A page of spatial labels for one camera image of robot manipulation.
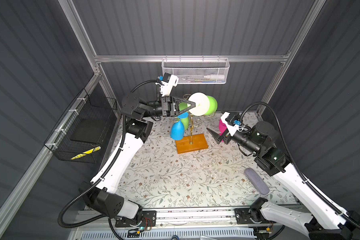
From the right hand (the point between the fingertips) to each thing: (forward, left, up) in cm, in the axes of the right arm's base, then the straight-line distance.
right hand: (218, 120), depth 61 cm
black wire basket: (0, +64, -10) cm, 65 cm away
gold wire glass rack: (+16, +9, -39) cm, 43 cm away
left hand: (-6, +10, +13) cm, 17 cm away
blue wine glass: (+8, +18, -18) cm, 27 cm away
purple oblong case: (-12, -25, -38) cm, 48 cm away
